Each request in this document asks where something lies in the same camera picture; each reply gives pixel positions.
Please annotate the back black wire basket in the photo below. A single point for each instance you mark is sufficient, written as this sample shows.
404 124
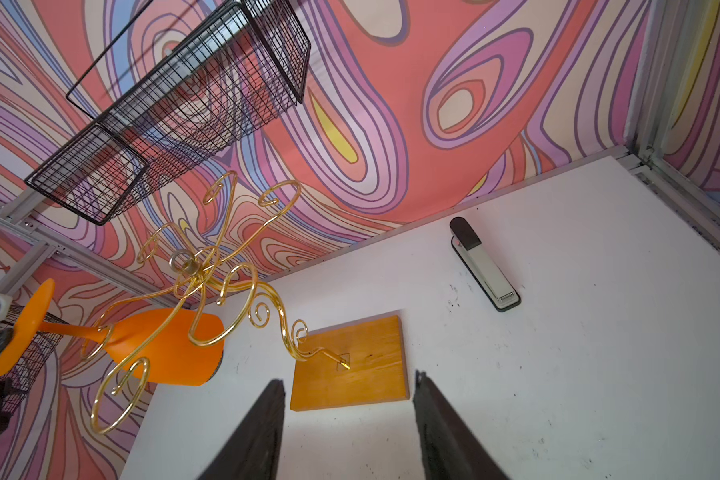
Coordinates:
240 69

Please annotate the left black wire basket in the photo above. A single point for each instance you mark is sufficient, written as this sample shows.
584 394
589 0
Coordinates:
16 385

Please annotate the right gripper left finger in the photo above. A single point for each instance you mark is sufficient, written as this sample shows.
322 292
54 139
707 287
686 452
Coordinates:
253 449

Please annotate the orange wine glass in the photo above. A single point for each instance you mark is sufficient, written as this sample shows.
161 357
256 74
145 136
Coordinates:
173 358

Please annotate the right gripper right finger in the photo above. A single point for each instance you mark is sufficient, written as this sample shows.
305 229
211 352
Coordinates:
449 449

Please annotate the black wire basket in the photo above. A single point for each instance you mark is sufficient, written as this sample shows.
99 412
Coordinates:
240 69
16 385

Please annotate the black silver stapler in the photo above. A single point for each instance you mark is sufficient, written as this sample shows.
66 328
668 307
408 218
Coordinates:
468 246

